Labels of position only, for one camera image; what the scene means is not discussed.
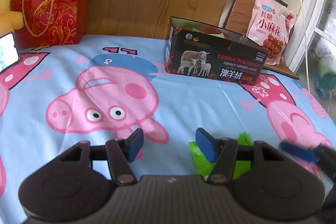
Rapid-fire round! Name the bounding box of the brown cushioned chair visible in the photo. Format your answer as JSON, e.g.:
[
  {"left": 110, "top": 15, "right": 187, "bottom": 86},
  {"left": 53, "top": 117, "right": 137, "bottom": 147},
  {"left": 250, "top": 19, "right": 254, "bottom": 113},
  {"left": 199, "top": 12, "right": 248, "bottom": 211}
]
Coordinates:
[{"left": 223, "top": 0, "right": 298, "bottom": 80}]

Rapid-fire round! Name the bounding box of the bright green snack packet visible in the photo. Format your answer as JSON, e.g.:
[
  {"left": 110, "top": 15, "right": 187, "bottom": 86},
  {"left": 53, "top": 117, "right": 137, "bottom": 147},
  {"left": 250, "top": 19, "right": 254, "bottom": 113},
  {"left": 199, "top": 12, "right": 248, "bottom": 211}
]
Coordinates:
[{"left": 189, "top": 128, "right": 253, "bottom": 184}]

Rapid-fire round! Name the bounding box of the pink twisted snack bag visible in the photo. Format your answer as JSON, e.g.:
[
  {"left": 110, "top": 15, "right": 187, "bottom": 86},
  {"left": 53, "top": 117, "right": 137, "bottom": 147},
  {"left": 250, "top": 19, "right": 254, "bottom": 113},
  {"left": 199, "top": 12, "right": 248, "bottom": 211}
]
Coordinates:
[{"left": 247, "top": 0, "right": 295, "bottom": 65}]

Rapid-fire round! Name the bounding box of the black sheep print box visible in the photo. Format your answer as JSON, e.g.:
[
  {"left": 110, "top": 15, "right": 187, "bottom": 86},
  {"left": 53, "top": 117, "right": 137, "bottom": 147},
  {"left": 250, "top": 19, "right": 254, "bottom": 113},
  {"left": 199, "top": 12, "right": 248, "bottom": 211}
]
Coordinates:
[{"left": 163, "top": 16, "right": 266, "bottom": 85}]

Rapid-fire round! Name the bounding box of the red gift bag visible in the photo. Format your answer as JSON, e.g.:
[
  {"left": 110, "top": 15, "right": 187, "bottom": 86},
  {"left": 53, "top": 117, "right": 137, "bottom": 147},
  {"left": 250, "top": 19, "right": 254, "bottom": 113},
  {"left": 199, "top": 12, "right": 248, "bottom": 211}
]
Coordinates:
[{"left": 11, "top": 0, "right": 88, "bottom": 49}]

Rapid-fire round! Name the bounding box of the yellow plush chick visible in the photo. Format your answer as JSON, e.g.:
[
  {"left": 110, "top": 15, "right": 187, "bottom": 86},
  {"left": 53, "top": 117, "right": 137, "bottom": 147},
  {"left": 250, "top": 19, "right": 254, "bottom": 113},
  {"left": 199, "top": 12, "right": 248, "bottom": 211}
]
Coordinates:
[{"left": 0, "top": 0, "right": 24, "bottom": 36}]

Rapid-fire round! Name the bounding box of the Peppa Pig bed sheet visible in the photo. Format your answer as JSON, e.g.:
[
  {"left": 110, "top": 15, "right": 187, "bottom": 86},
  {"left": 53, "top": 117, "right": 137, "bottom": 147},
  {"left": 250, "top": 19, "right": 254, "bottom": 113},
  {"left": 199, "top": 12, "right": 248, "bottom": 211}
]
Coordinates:
[{"left": 1, "top": 35, "right": 335, "bottom": 223}]

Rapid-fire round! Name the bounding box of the white window frame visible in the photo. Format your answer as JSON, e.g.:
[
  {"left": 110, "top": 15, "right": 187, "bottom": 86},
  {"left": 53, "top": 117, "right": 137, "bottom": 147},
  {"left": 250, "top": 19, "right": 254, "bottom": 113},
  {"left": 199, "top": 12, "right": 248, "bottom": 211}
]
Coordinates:
[{"left": 285, "top": 0, "right": 335, "bottom": 72}]

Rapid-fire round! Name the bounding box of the smartphone with lit screen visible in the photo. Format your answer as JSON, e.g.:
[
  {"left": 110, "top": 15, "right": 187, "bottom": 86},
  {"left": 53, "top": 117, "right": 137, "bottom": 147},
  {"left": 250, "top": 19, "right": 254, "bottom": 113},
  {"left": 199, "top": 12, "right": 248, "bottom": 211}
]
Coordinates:
[{"left": 0, "top": 32, "right": 19, "bottom": 73}]

